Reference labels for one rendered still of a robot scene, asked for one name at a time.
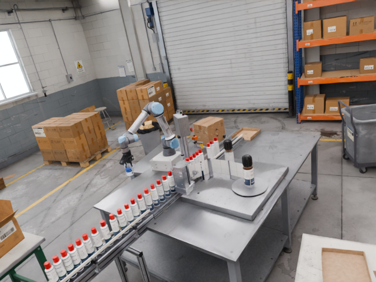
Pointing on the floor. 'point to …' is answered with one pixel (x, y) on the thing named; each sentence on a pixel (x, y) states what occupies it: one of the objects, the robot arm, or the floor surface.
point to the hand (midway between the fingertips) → (128, 170)
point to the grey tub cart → (359, 135)
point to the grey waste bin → (150, 141)
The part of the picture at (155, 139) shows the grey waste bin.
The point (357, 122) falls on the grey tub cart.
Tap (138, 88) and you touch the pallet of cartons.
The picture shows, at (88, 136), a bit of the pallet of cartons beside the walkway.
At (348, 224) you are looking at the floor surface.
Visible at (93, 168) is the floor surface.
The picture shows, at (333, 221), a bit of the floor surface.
